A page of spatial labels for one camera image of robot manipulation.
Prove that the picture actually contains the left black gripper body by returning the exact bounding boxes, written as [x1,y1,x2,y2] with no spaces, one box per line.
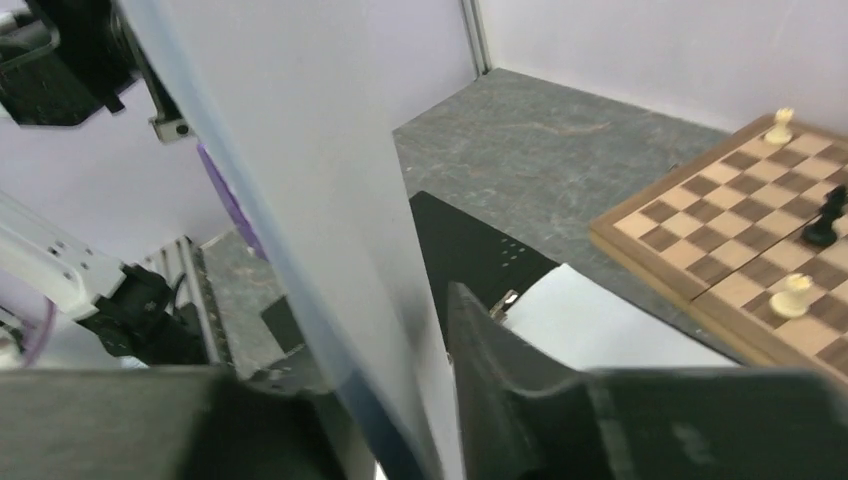
[1,1,193,143]

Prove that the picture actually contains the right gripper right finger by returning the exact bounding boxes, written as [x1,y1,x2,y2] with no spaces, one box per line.
[447,283,847,479]

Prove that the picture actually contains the white paper sheet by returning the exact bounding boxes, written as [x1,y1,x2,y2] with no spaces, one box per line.
[121,1,465,479]
[504,265,738,370]

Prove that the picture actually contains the white chess pawn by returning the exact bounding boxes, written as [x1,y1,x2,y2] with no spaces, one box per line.
[769,273,813,319]
[763,107,794,146]

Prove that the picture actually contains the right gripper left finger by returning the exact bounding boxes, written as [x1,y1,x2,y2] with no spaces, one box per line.
[1,349,361,479]

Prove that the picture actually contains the teal black file folder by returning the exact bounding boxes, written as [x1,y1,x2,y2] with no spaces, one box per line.
[410,191,559,334]

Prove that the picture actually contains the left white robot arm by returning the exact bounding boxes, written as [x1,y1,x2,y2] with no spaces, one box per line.
[1,1,221,365]

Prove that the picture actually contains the white chess pawn far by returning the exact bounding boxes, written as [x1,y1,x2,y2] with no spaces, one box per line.
[763,107,794,146]

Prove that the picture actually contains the wooden chessboard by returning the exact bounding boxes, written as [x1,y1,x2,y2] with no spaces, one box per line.
[589,115,847,384]

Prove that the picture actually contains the aluminium frame rail left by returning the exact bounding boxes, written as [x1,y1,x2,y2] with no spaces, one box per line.
[460,0,492,78]

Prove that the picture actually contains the white chess pawn near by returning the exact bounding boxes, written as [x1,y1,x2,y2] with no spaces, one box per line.
[769,273,813,319]

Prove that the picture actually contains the black chess piece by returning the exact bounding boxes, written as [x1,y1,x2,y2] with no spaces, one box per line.
[801,184,847,248]

